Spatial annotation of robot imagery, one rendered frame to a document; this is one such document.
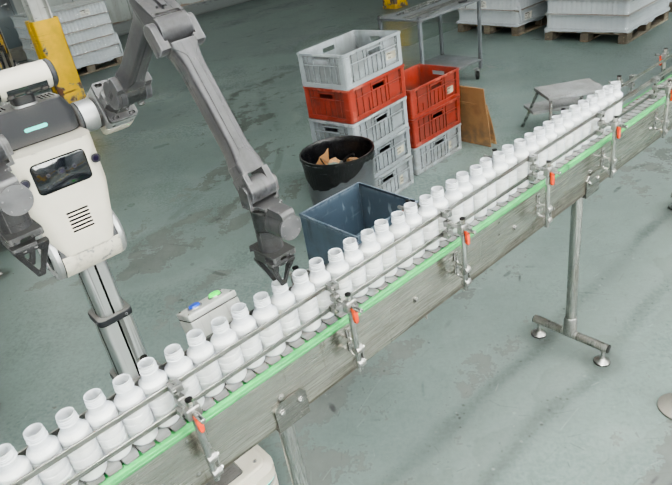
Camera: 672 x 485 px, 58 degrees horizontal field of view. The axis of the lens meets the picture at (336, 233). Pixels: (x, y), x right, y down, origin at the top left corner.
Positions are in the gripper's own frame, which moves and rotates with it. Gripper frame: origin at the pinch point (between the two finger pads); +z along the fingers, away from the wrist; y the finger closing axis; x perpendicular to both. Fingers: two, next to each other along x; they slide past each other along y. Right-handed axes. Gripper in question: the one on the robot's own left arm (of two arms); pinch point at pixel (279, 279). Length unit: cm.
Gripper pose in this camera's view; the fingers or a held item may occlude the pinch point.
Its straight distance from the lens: 145.8
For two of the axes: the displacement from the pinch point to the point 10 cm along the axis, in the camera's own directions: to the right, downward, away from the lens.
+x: -7.3, 4.3, -5.3
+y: -6.7, -2.7, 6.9
